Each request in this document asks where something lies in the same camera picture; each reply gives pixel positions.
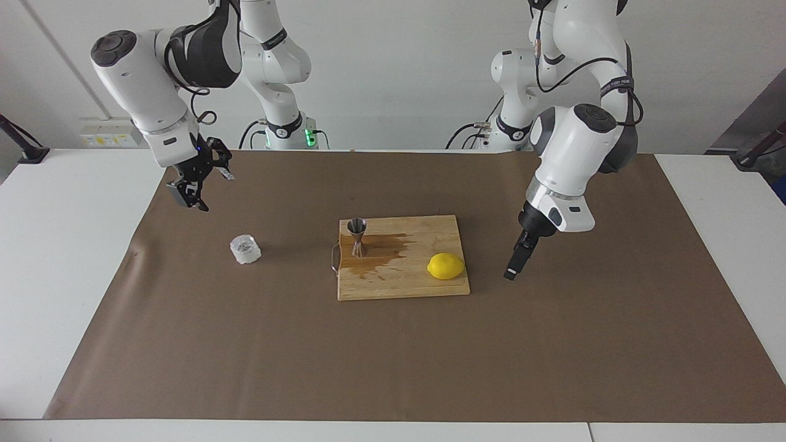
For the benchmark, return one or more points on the brown paper table mat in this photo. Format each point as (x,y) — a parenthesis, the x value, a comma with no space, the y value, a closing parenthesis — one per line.
(245,344)

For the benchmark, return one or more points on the blue box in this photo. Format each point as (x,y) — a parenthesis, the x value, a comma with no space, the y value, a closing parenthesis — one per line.
(782,191)

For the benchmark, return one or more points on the yellow lemon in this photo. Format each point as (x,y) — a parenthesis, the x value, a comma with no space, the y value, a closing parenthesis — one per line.
(446,266)

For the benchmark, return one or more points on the steel cocktail jigger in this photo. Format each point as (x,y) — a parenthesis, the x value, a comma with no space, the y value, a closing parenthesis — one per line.
(357,236)

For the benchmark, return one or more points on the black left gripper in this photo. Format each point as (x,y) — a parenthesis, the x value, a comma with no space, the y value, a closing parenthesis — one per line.
(531,227)

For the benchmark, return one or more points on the black table clamp stand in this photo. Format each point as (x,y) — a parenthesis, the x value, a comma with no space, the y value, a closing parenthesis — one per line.
(752,159)
(27,152)

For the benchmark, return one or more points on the wooden cutting board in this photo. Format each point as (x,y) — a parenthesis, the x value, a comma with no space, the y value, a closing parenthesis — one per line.
(393,285)

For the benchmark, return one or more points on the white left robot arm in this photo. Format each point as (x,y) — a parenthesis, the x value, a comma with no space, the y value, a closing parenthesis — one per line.
(571,153)

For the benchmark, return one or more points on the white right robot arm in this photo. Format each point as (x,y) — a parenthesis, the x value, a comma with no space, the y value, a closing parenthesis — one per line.
(141,80)

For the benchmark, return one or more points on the clear textured glass cup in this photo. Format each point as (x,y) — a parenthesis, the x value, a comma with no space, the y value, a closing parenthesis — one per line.
(245,250)

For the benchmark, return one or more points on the white wall socket box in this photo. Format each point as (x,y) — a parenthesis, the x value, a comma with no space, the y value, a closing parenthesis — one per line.
(110,132)

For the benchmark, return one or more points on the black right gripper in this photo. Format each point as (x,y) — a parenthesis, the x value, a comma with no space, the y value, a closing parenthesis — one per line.
(195,164)

